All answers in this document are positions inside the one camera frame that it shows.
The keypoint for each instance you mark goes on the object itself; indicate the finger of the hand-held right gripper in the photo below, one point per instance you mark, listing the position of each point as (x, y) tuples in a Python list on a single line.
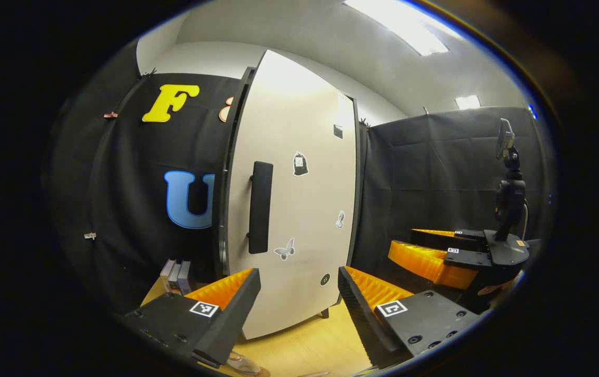
[(451, 240), (420, 262)]

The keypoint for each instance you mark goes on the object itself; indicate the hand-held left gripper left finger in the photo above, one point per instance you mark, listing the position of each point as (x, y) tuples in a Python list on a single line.
[(231, 324)]

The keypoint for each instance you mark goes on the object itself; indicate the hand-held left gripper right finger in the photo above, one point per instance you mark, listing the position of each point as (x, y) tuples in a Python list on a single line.
[(365, 319)]

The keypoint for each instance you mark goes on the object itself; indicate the dark grey cabinet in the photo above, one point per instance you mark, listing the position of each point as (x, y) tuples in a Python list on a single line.
[(230, 157)]

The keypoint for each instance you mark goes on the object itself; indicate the lavender spine book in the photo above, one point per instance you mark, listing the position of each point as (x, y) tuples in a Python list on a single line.
[(185, 277)]

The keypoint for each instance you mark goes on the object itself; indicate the black backdrop cloth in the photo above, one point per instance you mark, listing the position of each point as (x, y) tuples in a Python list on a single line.
[(425, 173)]

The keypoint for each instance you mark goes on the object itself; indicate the white and yellow spine book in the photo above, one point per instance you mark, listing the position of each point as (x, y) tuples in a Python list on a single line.
[(174, 277)]

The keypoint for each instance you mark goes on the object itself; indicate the beige spine book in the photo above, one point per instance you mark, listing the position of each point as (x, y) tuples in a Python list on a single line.
[(166, 269)]

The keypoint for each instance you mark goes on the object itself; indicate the small ceiling light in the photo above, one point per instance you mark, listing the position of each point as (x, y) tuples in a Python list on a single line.
[(467, 102)]

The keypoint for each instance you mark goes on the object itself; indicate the long ceiling light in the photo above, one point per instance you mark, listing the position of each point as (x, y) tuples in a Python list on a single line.
[(404, 29)]

